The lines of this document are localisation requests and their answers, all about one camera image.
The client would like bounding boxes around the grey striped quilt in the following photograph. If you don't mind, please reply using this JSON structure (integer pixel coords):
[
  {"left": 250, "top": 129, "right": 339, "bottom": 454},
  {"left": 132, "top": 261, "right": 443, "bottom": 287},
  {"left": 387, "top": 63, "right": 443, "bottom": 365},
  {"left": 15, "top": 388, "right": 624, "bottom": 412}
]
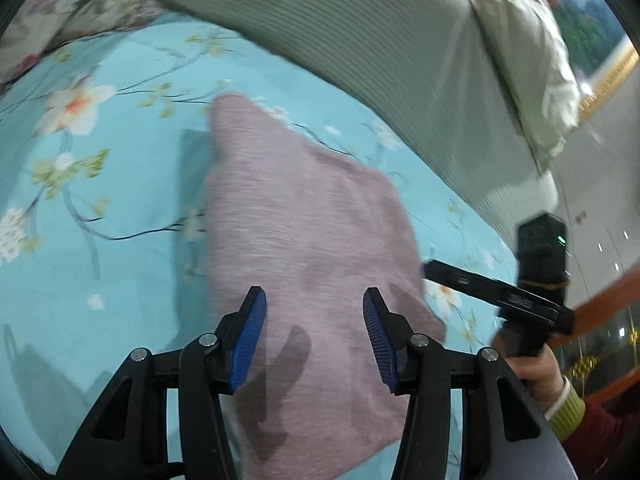
[{"left": 158, "top": 0, "right": 559, "bottom": 240}]

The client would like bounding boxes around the light blue floral bedsheet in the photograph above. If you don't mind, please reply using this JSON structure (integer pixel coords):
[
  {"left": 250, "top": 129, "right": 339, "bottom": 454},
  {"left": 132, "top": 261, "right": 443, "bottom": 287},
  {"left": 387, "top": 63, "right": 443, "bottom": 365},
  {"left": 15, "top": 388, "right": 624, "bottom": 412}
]
[{"left": 1, "top": 13, "right": 516, "bottom": 471}]

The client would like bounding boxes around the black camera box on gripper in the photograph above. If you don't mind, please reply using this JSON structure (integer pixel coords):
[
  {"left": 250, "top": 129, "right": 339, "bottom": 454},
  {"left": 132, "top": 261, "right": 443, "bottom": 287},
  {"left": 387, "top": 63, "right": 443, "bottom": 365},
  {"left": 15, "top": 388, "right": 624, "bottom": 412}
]
[{"left": 516, "top": 212, "right": 570, "bottom": 306}]

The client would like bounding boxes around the red sleeve green cuff forearm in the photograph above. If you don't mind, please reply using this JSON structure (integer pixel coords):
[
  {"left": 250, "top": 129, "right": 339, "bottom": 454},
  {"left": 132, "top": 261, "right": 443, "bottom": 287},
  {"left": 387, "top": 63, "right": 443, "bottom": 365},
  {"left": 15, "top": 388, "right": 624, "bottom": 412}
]
[{"left": 544, "top": 377, "right": 639, "bottom": 479}]

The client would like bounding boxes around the person's right hand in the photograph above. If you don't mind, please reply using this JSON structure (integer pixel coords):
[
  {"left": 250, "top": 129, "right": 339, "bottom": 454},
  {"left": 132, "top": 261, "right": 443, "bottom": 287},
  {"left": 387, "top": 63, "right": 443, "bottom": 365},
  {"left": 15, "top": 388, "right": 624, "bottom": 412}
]
[{"left": 491, "top": 330, "right": 570, "bottom": 419}]

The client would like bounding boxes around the gold framed landscape painting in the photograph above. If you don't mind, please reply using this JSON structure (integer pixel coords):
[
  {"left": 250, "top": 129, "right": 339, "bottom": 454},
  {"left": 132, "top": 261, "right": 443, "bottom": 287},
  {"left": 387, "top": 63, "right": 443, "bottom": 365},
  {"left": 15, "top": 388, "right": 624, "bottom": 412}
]
[{"left": 547, "top": 0, "right": 639, "bottom": 122}]

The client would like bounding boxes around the mauve knitted sweater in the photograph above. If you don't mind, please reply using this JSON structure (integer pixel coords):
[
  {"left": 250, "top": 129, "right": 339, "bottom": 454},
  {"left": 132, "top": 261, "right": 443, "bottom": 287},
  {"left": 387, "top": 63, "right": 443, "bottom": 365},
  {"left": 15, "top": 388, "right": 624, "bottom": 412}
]
[{"left": 206, "top": 93, "right": 445, "bottom": 479}]

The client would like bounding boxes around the cream satin pillow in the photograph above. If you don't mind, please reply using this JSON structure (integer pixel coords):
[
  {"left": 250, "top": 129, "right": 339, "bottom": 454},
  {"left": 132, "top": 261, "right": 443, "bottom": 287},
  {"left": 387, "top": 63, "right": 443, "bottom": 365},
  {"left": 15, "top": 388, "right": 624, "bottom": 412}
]
[{"left": 470, "top": 0, "right": 582, "bottom": 169}]

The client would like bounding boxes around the wooden glass cabinet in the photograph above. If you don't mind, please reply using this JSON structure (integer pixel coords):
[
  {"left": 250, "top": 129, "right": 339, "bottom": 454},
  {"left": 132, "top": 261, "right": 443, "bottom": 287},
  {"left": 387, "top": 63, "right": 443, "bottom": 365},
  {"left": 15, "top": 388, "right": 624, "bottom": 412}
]
[{"left": 549, "top": 266, "right": 639, "bottom": 406}]

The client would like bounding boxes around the pink floral pillow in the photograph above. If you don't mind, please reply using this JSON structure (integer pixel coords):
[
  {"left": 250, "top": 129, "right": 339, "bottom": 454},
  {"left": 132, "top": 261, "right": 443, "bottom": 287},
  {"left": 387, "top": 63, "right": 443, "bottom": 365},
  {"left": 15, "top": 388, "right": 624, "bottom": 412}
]
[{"left": 1, "top": 0, "right": 164, "bottom": 87}]

